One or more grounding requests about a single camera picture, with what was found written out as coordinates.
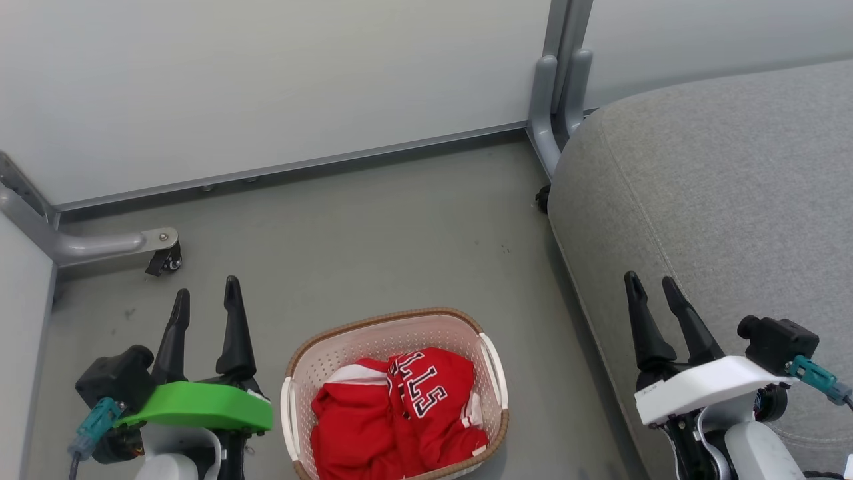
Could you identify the red jersey with black lettering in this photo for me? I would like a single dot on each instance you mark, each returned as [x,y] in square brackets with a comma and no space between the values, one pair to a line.
[426,386]

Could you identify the red garment with white stripe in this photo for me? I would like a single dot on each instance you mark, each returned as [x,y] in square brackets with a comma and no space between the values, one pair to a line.
[353,426]

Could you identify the grey partition corner post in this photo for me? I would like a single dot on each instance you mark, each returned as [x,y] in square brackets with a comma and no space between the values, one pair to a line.
[556,80]

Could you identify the grey partition bottom rail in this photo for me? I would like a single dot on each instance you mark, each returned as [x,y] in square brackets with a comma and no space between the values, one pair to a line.
[300,166]

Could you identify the grey fabric sofa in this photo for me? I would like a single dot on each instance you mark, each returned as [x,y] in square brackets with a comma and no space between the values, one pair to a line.
[720,200]

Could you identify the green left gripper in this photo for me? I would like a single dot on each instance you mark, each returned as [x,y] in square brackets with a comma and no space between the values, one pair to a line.
[200,406]

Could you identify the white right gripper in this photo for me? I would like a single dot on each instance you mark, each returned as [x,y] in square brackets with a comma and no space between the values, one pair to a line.
[706,386]

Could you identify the black caster wheel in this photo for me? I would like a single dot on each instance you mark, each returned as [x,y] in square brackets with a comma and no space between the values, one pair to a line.
[166,261]

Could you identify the grey partition foot with plate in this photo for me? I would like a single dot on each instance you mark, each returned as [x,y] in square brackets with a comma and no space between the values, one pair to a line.
[86,243]

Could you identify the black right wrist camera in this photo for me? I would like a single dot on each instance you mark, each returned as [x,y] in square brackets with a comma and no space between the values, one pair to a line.
[780,340]

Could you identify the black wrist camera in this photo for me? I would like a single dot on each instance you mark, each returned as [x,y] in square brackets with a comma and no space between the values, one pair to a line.
[780,340]
[116,376]

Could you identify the white perforated laundry basket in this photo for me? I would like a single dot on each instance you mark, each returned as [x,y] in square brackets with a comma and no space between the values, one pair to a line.
[333,360]

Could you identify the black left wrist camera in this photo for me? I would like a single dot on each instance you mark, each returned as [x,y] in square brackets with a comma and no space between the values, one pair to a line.
[116,376]

